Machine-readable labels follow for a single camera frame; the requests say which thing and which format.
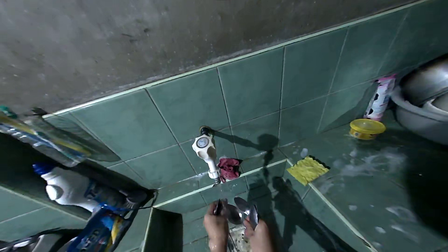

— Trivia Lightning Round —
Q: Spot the black wire basket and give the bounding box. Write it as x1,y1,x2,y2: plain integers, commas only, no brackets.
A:
0,190,158,252

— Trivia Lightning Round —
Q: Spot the white bottle with blue cap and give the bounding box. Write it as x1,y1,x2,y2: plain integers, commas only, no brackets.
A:
32,162,126,213

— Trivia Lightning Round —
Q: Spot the person's left forearm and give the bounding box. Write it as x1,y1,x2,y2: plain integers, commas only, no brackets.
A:
209,240,228,252

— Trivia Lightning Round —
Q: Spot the large metal pot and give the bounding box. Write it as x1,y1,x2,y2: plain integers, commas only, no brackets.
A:
400,53,448,107

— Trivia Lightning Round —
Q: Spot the white faucet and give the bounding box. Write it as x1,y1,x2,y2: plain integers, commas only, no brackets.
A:
192,126,221,185

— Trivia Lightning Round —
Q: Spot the large grey basin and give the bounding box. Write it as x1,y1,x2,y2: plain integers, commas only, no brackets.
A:
391,79,448,146

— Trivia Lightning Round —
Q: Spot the blue and yellow packet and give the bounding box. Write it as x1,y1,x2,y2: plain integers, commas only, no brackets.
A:
66,205,130,252

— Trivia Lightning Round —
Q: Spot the yellow sponge cloth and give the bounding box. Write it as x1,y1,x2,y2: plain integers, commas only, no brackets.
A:
287,156,330,186

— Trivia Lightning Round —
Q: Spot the yellow round tub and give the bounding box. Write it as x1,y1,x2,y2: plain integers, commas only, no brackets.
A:
349,119,386,140

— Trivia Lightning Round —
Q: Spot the person's left hand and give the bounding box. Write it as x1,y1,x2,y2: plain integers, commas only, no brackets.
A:
203,199,230,243

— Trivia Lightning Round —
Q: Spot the pink and white packet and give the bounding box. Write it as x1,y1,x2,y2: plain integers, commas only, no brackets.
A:
364,74,397,122

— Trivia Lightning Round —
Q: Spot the person's right hand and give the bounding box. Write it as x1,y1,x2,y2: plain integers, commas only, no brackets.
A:
244,218,273,252

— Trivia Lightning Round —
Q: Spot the maroon cloth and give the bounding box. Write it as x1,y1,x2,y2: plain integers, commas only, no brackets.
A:
218,158,242,183

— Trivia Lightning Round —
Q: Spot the dark bristle brush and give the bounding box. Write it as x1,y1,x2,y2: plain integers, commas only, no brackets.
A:
121,190,147,209

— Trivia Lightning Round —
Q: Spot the clear plastic bottle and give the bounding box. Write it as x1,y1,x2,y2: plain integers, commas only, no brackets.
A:
0,106,91,167

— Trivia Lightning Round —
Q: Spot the white bowl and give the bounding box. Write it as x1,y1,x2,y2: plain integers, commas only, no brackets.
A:
423,92,448,116

